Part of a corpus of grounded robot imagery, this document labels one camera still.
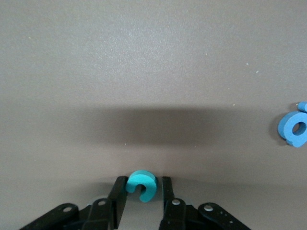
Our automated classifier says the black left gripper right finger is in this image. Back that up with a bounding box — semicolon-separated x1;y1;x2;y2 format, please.
158;176;253;230

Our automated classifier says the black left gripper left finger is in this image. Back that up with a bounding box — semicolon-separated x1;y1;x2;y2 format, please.
18;176;128;230

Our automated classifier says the teal foam letter c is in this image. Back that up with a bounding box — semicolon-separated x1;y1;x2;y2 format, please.
125;169;158;203

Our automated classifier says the blue foam letter a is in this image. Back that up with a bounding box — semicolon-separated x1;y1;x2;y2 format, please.
277;101;307;148

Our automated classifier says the brown table cover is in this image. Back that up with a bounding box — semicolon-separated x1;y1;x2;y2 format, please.
0;0;307;230

